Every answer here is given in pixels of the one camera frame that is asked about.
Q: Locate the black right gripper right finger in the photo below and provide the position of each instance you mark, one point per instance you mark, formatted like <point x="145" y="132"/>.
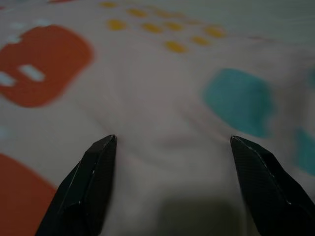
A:
<point x="265" y="186"/>

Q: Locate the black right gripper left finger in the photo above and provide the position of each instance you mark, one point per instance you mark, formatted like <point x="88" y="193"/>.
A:
<point x="88" y="186"/>

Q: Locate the white pillow with coloured spots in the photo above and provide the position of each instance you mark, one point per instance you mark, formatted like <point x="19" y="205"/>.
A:
<point x="157" y="86"/>

